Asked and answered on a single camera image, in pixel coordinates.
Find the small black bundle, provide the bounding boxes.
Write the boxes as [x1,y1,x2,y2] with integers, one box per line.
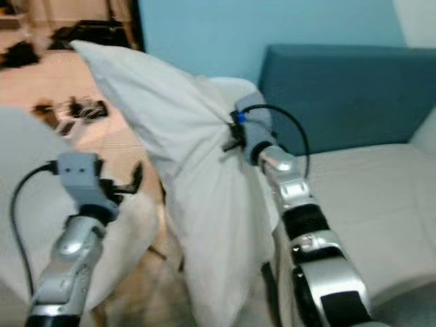
[0,41,42,69]

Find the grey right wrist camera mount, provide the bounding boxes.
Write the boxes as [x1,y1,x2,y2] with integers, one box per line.
[234,92,277,166]

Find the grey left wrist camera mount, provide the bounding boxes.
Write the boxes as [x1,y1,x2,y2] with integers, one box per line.
[55,153,121,220]

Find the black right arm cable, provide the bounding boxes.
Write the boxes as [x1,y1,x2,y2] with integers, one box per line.
[244,104,311,181]

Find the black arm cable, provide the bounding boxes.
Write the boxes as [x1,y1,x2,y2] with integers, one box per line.
[244,104,311,181]
[10,162,59,288]

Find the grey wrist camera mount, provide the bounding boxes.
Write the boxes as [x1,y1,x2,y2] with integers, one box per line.
[234,92,277,166]
[55,153,121,220]

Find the white sofa pillow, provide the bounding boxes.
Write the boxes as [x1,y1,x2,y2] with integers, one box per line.
[208,76,261,118]

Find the large black bag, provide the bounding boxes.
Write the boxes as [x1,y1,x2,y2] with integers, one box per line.
[49,19,142,51]

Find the black clutter on floor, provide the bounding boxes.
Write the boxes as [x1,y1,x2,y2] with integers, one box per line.
[33,97,110,136]

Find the blue sofa backrest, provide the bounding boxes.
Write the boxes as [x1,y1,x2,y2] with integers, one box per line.
[258,44,436,156]

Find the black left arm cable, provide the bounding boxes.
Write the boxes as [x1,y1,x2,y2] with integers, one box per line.
[10,162,59,288]

